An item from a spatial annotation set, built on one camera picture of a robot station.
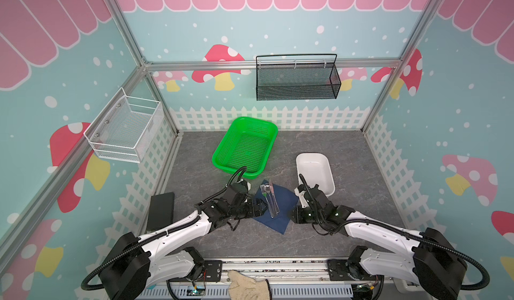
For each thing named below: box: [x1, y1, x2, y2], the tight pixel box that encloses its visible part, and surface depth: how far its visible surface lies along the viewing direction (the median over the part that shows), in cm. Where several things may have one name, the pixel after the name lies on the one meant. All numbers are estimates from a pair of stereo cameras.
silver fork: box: [269, 190, 279, 215], surface depth 93 cm
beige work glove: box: [227, 270, 272, 300], surface depth 72 cm
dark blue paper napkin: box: [253, 183, 300, 236], surface depth 90 cm
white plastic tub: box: [295, 152, 336, 197], surface depth 104 cm
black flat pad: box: [146, 192, 175, 232], surface depth 93 cm
